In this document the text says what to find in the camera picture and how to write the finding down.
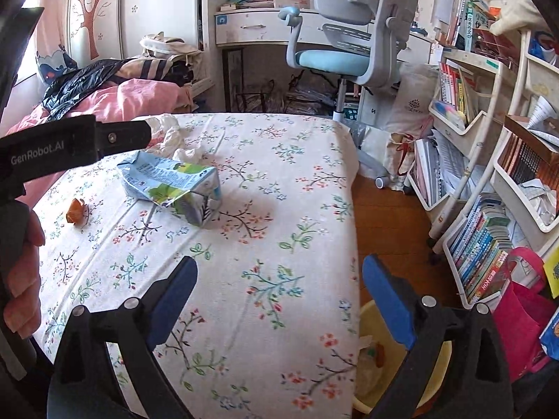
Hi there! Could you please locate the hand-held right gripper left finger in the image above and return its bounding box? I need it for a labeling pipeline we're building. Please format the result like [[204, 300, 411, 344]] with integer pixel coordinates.
[[46, 255, 198, 419]]

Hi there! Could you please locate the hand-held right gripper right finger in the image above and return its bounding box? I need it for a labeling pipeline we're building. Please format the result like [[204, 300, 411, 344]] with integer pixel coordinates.
[[362, 254, 514, 419]]

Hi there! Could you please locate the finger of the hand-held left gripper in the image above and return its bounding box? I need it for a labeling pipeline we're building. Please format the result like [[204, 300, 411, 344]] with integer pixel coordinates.
[[94, 120, 153, 156]]

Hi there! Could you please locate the yellow plastic bin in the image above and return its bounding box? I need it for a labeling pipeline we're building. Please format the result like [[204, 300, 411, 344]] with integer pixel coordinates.
[[354, 299, 452, 417]]

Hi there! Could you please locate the crushed blue drink carton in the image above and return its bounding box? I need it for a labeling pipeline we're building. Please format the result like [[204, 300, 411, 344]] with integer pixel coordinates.
[[117, 150, 223, 228]]

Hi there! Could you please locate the small white tissue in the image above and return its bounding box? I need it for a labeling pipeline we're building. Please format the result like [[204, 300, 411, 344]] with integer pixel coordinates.
[[172, 146, 206, 165]]

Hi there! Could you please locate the orange peel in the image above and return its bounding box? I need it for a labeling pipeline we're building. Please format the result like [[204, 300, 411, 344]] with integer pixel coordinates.
[[66, 198, 88, 226]]

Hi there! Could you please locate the person's left hand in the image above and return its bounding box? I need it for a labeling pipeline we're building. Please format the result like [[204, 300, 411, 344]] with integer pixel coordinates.
[[4, 216, 46, 339]]

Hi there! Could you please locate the pink blanket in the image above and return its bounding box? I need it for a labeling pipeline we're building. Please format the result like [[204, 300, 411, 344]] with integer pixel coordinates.
[[4, 79, 186, 210]]

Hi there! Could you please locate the black plastic bag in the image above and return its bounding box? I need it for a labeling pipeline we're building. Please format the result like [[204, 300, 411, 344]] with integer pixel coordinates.
[[43, 59, 145, 120]]

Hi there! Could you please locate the pink dark striped cloth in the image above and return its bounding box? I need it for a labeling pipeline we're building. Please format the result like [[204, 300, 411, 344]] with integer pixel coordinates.
[[120, 58, 175, 83]]

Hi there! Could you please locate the blue whale print cushion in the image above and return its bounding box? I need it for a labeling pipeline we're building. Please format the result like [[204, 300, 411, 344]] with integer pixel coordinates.
[[37, 50, 79, 81]]

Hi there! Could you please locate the dark cloth bag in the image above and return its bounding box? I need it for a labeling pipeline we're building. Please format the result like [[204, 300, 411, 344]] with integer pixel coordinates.
[[168, 59, 197, 86]]

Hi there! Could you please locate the floral tablecloth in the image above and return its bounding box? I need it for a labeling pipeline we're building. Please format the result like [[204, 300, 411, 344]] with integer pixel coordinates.
[[32, 112, 361, 419]]

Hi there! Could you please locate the cream tote bag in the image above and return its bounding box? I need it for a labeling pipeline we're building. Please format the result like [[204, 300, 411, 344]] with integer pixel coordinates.
[[140, 32, 204, 59]]

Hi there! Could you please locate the row of colourful books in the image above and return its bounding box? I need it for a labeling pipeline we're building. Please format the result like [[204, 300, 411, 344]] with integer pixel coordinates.
[[450, 194, 514, 304]]

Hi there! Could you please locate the white wardrobe with tree decal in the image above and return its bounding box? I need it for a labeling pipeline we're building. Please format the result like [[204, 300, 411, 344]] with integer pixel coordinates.
[[65, 0, 204, 62]]

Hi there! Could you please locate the pink shopping bag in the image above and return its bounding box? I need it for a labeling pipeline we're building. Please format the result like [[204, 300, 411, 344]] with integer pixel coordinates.
[[491, 247, 559, 382]]

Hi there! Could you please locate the pink curtain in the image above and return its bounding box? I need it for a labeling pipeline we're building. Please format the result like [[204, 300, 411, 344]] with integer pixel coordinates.
[[35, 0, 73, 53]]

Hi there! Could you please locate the stack of white folders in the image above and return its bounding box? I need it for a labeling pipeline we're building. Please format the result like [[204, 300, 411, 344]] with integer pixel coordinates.
[[413, 135, 472, 210]]

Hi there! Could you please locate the white desk with drawers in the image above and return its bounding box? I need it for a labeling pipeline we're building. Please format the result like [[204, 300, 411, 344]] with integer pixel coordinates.
[[214, 6, 437, 114]]

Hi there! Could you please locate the yellow book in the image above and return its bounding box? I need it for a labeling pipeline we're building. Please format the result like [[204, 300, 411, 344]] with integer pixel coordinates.
[[542, 249, 559, 300]]

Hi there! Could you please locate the large white book cart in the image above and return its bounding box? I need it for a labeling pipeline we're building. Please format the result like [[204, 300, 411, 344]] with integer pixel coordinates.
[[443, 30, 559, 310]]

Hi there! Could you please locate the crumpled newspaper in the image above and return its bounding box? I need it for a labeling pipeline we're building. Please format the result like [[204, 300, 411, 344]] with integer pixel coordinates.
[[522, 179, 557, 228]]

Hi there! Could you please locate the row of brown books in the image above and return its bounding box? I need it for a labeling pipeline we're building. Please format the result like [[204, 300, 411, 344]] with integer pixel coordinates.
[[498, 133, 559, 188]]

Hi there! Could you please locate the white bag with tree logo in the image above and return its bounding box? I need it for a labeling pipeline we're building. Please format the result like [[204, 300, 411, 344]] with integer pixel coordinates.
[[384, 63, 440, 136]]

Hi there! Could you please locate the brown wooden box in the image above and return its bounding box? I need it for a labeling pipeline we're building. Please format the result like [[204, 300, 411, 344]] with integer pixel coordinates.
[[504, 113, 559, 164]]

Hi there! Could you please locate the row of thin books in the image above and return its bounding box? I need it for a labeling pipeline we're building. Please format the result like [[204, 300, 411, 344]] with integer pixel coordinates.
[[438, 62, 479, 123]]

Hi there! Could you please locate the folded printed paper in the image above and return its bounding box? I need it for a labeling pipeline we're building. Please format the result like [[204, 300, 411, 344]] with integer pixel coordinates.
[[526, 96, 559, 145]]

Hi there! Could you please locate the stack of upright books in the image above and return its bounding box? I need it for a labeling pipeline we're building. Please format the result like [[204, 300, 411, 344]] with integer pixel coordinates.
[[434, 0, 492, 51]]

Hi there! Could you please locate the beige cloth bag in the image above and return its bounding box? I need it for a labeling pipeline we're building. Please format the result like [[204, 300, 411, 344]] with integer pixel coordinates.
[[489, 0, 542, 36]]

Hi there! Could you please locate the white bag with red handles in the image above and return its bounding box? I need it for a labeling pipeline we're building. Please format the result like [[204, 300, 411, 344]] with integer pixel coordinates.
[[362, 126, 420, 190]]

